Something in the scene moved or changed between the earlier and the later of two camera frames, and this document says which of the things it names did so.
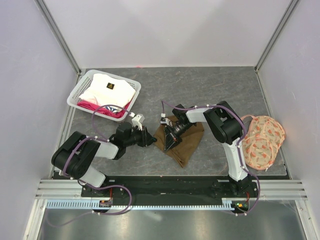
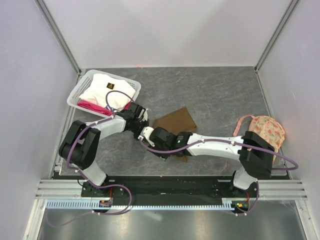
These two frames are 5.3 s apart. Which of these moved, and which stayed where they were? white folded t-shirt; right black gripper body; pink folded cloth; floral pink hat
Moved: right black gripper body
Stayed: pink folded cloth; floral pink hat; white folded t-shirt
